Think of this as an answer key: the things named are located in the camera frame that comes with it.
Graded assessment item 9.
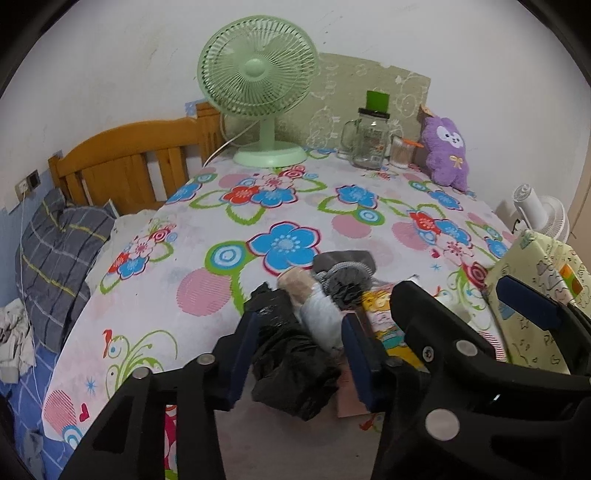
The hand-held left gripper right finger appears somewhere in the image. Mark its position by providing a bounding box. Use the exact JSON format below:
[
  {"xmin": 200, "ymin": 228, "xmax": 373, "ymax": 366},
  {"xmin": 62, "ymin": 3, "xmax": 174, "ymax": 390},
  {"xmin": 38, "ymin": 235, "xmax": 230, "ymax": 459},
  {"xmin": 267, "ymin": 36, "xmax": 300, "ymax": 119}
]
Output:
[{"xmin": 343, "ymin": 315, "xmax": 462, "ymax": 480}]

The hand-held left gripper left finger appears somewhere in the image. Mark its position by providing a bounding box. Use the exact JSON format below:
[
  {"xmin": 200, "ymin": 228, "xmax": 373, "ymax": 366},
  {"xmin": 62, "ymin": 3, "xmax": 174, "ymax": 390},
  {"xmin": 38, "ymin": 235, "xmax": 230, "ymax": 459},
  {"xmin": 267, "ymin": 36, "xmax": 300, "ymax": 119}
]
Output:
[{"xmin": 60, "ymin": 311, "xmax": 260, "ymax": 480}]

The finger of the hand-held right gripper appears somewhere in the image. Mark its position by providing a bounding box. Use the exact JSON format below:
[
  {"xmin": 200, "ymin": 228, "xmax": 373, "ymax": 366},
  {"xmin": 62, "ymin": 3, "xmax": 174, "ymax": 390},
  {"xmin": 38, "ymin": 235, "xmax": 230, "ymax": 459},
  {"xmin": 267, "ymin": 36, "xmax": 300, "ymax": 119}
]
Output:
[
  {"xmin": 392, "ymin": 281, "xmax": 532, "ymax": 416},
  {"xmin": 498, "ymin": 275, "xmax": 591, "ymax": 376}
]

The yellow cartoon storage bag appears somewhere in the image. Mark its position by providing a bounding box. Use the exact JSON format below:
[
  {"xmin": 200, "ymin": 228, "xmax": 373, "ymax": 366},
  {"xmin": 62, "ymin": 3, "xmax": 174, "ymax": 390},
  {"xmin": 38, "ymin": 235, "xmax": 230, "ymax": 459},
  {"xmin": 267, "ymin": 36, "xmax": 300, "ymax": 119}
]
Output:
[{"xmin": 482, "ymin": 228, "xmax": 591, "ymax": 377}]

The black plastic bag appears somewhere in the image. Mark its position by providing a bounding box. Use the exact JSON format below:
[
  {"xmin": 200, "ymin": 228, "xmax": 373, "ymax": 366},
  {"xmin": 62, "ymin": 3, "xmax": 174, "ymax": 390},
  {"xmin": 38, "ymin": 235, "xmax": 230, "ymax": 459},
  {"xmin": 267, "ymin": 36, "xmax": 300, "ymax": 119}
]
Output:
[{"xmin": 247, "ymin": 282, "xmax": 342, "ymax": 421}]

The yellow cartoon tissue pack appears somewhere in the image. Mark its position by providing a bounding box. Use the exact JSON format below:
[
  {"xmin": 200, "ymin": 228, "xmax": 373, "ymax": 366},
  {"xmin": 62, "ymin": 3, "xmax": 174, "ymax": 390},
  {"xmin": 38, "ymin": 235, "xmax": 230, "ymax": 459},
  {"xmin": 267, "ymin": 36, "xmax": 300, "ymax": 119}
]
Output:
[{"xmin": 360, "ymin": 288, "xmax": 426, "ymax": 370}]

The clear plastic bundle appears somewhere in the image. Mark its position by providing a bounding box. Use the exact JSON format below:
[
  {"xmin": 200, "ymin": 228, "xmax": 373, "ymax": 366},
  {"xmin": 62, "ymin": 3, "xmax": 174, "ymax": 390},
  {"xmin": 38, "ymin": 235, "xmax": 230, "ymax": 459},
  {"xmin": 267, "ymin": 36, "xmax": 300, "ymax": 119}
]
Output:
[{"xmin": 295, "ymin": 288, "xmax": 346, "ymax": 354}]

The beige cloth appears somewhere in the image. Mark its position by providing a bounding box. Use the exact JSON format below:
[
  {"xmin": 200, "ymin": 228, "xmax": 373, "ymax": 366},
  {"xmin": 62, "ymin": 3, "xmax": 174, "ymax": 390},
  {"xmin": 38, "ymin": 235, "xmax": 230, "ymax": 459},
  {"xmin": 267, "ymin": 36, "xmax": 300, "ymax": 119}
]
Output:
[{"xmin": 276, "ymin": 268, "xmax": 319, "ymax": 306}]

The dark grey glitter-trim cloth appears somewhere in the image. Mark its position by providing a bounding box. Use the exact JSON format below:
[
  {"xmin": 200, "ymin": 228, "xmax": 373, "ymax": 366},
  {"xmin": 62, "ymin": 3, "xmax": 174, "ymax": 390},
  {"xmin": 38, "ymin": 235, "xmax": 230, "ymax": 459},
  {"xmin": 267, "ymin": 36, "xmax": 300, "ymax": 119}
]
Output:
[{"xmin": 313, "ymin": 249, "xmax": 377, "ymax": 310}]

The white standing fan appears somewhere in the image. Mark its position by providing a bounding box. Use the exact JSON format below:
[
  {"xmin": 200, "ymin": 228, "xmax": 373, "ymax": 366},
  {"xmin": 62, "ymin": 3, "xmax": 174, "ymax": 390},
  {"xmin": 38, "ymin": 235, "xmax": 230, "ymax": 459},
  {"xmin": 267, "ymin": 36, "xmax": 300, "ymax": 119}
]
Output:
[{"xmin": 496, "ymin": 184, "xmax": 571, "ymax": 243}]

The floral printed tablecloth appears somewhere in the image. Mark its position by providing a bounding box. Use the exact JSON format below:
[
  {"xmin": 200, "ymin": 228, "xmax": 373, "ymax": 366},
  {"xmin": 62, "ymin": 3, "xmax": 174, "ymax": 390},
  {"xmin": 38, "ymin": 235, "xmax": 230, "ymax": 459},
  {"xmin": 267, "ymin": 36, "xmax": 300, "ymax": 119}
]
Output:
[{"xmin": 41, "ymin": 150, "xmax": 522, "ymax": 480}]

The purple plush toy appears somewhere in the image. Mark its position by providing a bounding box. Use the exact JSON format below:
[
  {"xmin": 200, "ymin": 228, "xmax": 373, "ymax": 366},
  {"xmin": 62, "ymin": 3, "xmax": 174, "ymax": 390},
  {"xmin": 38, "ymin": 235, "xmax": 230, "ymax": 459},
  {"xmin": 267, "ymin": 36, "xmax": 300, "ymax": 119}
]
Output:
[{"xmin": 418, "ymin": 104, "xmax": 469, "ymax": 192}]

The cotton swab tub orange lid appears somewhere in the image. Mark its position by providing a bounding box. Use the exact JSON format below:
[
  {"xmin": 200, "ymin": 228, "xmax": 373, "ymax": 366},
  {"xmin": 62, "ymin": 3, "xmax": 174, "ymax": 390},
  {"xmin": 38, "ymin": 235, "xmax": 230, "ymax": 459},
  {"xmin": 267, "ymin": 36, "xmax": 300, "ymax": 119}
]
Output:
[{"xmin": 390, "ymin": 135, "xmax": 423, "ymax": 168}]

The white bedding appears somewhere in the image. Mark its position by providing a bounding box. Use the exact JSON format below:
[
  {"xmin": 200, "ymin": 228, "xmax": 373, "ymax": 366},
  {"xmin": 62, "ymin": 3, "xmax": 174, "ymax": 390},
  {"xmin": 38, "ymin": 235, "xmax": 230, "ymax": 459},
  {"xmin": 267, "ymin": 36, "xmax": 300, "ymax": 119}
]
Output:
[{"xmin": 85, "ymin": 209, "xmax": 160, "ymax": 296}]

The glass jar mug green lid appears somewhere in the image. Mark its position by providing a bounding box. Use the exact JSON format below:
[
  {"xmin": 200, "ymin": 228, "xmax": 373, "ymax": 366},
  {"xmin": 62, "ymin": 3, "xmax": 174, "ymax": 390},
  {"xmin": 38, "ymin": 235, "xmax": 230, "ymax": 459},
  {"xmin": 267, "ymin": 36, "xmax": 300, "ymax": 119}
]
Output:
[{"xmin": 341, "ymin": 90, "xmax": 392, "ymax": 169}]

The blue checked bed sheet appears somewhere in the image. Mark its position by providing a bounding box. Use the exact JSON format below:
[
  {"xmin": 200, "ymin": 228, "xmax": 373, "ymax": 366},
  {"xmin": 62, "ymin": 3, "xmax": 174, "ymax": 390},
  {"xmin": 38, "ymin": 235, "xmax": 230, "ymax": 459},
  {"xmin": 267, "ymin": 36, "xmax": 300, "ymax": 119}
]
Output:
[{"xmin": 0, "ymin": 346, "xmax": 88, "ymax": 480}]

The grey plaid pillow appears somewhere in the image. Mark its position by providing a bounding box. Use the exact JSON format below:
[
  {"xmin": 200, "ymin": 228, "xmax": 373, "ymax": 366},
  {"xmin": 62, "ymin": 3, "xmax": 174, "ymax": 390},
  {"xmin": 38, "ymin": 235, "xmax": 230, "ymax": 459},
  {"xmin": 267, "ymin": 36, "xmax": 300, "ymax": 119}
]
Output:
[{"xmin": 15, "ymin": 188, "xmax": 116, "ymax": 352}]

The wooden bed headboard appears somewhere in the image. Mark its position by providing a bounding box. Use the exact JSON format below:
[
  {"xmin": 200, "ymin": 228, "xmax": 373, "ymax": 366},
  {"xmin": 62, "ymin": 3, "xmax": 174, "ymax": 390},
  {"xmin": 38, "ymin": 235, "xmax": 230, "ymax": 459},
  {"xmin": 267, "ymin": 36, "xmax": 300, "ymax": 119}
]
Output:
[{"xmin": 47, "ymin": 102, "xmax": 222, "ymax": 217}]

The white crumpled cloth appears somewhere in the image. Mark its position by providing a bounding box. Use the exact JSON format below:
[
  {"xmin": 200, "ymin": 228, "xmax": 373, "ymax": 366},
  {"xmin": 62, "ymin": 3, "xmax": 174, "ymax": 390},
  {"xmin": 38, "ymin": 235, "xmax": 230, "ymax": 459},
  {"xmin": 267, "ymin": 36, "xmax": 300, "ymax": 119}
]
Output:
[{"xmin": 0, "ymin": 298, "xmax": 38, "ymax": 384}]

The beige cartoon printed board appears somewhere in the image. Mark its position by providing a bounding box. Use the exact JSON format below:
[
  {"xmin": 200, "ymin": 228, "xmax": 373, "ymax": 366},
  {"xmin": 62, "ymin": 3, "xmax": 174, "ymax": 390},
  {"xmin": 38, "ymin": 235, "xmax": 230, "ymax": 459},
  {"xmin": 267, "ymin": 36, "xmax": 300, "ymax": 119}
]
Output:
[{"xmin": 272, "ymin": 52, "xmax": 432, "ymax": 160}]

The green desk fan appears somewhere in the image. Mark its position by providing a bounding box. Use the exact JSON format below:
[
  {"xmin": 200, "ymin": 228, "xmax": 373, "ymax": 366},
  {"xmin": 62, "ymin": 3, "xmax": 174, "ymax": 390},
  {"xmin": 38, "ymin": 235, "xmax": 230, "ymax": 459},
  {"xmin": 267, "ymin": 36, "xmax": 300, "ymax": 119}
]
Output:
[{"xmin": 197, "ymin": 15, "xmax": 319, "ymax": 169}]

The white fan power cable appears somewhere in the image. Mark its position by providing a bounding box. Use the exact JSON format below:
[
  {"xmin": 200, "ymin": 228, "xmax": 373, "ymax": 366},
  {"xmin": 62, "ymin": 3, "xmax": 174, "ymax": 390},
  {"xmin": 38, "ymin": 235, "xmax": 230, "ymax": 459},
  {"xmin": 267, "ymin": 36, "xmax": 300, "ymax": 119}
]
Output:
[{"xmin": 201, "ymin": 111, "xmax": 245, "ymax": 169}]

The wall socket panel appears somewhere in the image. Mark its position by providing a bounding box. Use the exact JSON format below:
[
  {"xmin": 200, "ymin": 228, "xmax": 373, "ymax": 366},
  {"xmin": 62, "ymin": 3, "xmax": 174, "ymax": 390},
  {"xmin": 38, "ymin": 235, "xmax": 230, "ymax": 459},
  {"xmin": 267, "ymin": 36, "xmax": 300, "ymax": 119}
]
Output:
[{"xmin": 15, "ymin": 170, "xmax": 41, "ymax": 195}]

